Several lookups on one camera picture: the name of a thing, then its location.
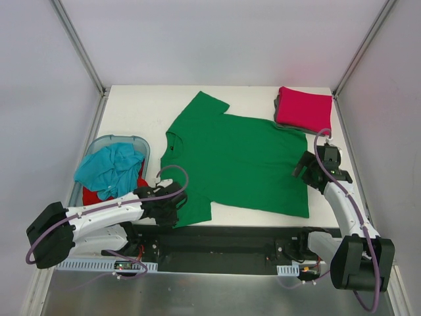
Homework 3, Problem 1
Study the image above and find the left white cable duct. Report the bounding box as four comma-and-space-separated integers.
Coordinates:
56, 258, 158, 273

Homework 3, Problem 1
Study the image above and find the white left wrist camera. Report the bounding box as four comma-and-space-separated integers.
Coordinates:
153, 176, 173, 188

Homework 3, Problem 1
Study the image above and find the folded magenta t shirt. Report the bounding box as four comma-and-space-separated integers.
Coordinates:
275, 86, 333, 131

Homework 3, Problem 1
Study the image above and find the green t shirt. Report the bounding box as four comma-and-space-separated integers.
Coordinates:
161, 92, 309, 227

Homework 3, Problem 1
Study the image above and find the right white cable duct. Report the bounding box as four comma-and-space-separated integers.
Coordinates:
276, 265, 300, 277

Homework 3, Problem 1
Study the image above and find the blue plastic basket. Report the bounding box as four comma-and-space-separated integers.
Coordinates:
68, 134, 151, 207

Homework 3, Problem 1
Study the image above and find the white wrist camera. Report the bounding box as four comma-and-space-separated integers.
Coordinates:
153, 176, 173, 188
323, 140, 342, 163

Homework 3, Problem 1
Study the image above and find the left aluminium frame post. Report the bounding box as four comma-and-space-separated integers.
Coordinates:
49, 0, 106, 96

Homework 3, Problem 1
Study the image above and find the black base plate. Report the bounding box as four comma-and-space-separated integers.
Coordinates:
119, 223, 317, 275

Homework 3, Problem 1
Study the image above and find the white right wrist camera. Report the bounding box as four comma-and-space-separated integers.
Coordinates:
323, 140, 342, 163

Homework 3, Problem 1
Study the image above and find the right aluminium frame post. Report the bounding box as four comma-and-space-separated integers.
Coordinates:
332, 0, 399, 99

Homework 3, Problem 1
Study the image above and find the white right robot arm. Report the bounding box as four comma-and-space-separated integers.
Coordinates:
292, 144, 395, 292

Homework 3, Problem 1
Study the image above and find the aluminium frame post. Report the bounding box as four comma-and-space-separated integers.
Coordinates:
49, 0, 106, 96
332, 0, 399, 99

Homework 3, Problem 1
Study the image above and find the teal t shirt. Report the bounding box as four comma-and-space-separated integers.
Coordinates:
74, 142, 145, 201

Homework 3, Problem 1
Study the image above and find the folded grey t shirt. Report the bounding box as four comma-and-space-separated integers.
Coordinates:
272, 95, 331, 136

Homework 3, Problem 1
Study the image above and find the red t shirt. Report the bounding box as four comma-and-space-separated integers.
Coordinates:
82, 177, 148, 206

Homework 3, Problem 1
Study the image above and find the white cable duct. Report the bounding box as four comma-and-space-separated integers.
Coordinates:
56, 258, 158, 273
276, 265, 300, 277

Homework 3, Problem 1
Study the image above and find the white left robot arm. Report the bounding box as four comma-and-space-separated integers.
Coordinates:
26, 181, 187, 269

